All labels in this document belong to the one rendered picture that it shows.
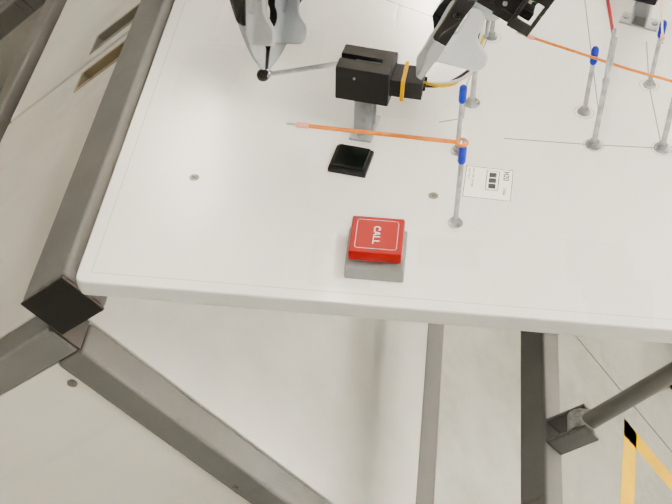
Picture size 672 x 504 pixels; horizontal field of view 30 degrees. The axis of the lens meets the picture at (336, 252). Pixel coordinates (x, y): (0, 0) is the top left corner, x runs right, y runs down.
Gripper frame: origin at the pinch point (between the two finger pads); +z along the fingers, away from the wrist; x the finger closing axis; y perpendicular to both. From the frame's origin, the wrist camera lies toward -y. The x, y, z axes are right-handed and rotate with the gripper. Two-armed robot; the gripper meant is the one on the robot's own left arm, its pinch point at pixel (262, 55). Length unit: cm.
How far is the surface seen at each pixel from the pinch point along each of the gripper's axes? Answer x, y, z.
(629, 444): 220, -126, 184
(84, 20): 5, -65, 14
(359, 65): 6.1, 9.2, -1.2
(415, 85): 10.7, 13.0, 0.1
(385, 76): 7.7, 11.8, -0.7
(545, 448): 30, 22, 44
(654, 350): 270, -167, 180
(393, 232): 1.4, 25.0, 10.0
